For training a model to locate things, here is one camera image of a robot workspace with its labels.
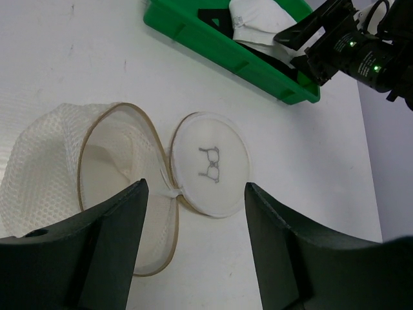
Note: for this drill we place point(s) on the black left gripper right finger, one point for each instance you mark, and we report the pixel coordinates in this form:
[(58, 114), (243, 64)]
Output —
[(301, 264)]

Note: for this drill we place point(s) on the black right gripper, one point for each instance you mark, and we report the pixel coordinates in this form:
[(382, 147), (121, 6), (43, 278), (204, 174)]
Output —
[(342, 47)]

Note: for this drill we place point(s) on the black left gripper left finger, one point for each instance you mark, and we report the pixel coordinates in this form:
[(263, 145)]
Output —
[(83, 262)]

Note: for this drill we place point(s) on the white bra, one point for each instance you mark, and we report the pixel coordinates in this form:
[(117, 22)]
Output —
[(256, 23)]

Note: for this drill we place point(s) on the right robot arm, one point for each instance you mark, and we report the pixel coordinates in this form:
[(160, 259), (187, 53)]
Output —
[(394, 28)]

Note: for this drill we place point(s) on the green plastic tray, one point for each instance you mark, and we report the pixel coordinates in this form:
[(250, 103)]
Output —
[(206, 28)]

